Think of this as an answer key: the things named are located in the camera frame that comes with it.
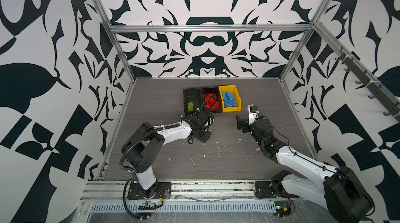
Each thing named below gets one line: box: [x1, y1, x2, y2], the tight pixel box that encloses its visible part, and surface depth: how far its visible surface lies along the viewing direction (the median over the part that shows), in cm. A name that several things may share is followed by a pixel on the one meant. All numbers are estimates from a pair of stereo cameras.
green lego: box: [187, 102, 194, 111], surface depth 105 cm
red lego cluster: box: [203, 92, 220, 109], surface depth 105 cm
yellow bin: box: [218, 84, 242, 113], surface depth 104 cm
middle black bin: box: [202, 86, 223, 114], surface depth 106 cm
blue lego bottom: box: [221, 91, 237, 108], surface depth 106 cm
